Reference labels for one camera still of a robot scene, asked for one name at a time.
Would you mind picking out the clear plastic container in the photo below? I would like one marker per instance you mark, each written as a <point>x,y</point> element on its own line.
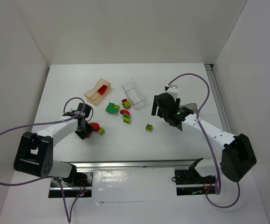
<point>134,95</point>

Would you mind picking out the lime square lego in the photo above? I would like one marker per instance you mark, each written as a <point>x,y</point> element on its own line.
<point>149,127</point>

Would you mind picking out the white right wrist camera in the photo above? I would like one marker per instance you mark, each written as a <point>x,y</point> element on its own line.
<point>172,90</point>

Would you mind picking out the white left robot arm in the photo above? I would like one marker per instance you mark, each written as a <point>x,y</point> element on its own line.
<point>35,151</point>

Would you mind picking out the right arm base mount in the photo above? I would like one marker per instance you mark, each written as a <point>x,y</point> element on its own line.
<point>189,182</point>

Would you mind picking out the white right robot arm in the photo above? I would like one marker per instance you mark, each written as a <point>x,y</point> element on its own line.
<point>236,152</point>

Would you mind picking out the large red round lego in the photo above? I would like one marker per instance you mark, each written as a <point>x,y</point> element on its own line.
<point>95,126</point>

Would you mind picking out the lime 2x2 lego brick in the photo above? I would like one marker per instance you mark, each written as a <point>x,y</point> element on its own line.
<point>126,104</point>

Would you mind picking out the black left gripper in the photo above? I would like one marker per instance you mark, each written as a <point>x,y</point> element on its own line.
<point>84,131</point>

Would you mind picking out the red lego plate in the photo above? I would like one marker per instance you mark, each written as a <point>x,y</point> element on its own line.
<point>102,89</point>

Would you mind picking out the red curved lego brick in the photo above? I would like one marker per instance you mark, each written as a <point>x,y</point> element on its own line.
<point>124,111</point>

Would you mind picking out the aluminium side rail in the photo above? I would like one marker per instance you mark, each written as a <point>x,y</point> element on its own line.
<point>217,97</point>

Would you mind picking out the aluminium front rail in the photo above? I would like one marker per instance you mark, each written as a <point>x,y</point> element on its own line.
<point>134,164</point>

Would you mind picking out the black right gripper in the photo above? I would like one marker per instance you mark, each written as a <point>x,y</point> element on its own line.
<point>159,102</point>

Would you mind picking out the dark grey translucent container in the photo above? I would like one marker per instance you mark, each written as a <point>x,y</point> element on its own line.
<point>192,106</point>

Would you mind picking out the lime small lego brick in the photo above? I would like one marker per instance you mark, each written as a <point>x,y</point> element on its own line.
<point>101,131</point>

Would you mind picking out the lime curved lego brick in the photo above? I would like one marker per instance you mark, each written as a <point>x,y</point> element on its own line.
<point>126,119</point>

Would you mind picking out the orange translucent plastic container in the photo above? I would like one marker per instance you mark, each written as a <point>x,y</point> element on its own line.
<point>92,95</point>

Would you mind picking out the green L-shaped lego plate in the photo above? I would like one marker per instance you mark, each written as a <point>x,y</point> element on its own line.
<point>111,108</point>

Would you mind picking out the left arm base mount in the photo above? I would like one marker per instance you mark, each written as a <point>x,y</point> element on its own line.
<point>82,184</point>

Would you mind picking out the lime lego under green plate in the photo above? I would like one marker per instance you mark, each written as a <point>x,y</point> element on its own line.
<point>117,107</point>

